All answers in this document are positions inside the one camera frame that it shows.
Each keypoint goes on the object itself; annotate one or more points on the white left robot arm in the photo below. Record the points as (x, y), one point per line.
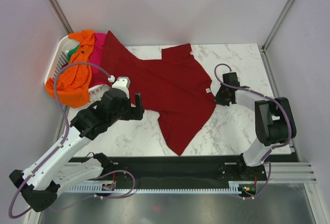
(43, 182)

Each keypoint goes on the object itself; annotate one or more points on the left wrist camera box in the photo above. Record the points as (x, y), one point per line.
(121, 83)

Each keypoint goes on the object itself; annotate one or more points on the right vertical aluminium post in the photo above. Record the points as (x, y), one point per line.
(280, 19)

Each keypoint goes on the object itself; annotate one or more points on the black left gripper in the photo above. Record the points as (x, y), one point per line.
(134, 113)

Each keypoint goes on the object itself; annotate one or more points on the aluminium frame rail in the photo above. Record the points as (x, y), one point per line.
(292, 172)

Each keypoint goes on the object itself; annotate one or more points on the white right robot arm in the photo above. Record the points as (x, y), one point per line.
(274, 122)

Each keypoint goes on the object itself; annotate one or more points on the left vertical aluminium post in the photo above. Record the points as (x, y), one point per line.
(61, 15)

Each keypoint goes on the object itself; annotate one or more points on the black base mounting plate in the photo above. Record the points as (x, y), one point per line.
(182, 172)

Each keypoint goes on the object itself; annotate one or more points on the white plastic laundry basket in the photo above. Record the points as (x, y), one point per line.
(60, 60)

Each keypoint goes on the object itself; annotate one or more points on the pink t shirt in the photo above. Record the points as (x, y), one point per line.
(96, 58)

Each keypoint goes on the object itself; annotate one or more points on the dark red t shirt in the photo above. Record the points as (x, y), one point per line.
(176, 86)

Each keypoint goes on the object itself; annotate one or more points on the vertical aluminium post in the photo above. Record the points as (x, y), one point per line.
(61, 15)
(280, 19)

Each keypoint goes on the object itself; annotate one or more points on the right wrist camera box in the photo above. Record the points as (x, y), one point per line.
(231, 78)

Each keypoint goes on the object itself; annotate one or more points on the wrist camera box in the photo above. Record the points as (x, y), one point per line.
(231, 78)
(121, 83)

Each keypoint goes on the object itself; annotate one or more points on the white slotted cable duct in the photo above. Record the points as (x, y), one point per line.
(95, 187)

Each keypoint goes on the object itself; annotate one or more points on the green t shirt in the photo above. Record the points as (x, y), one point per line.
(71, 52)

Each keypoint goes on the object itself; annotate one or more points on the orange t shirt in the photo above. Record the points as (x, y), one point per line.
(73, 83)

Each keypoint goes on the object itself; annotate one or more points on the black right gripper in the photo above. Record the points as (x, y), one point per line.
(218, 100)

